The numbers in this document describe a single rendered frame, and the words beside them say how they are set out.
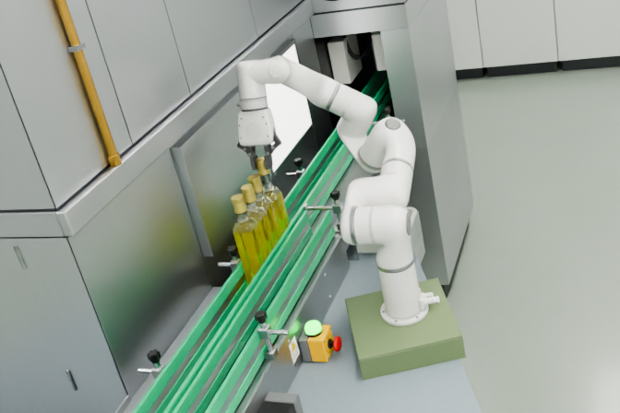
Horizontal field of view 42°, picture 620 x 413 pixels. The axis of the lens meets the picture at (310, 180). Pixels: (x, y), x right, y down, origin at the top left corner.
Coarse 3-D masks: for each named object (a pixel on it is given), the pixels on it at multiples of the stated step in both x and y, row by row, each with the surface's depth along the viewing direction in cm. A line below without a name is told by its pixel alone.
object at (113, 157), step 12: (60, 0) 169; (60, 12) 170; (72, 24) 172; (72, 36) 172; (72, 48) 173; (84, 60) 175; (84, 72) 176; (84, 84) 177; (96, 96) 179; (96, 108) 179; (108, 132) 182; (108, 144) 183; (108, 156) 185
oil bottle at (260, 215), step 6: (258, 210) 219; (264, 210) 221; (252, 216) 218; (258, 216) 218; (264, 216) 220; (258, 222) 218; (264, 222) 220; (264, 228) 220; (270, 228) 224; (264, 234) 220; (270, 234) 224; (264, 240) 220; (270, 240) 223; (264, 246) 221; (270, 246) 223
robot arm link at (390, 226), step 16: (368, 208) 196; (384, 208) 195; (400, 208) 194; (368, 224) 194; (384, 224) 193; (400, 224) 192; (368, 240) 195; (384, 240) 194; (400, 240) 193; (384, 256) 197; (400, 256) 196
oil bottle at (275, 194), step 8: (264, 192) 229; (272, 192) 228; (280, 192) 231; (272, 200) 228; (280, 200) 231; (280, 208) 230; (280, 216) 230; (280, 224) 231; (288, 224) 235; (280, 232) 232
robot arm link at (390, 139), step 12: (384, 120) 214; (396, 120) 214; (372, 132) 215; (384, 132) 212; (396, 132) 212; (408, 132) 213; (372, 144) 215; (384, 144) 213; (396, 144) 211; (408, 144) 211; (372, 156) 217; (384, 156) 216; (396, 156) 209; (408, 156) 210
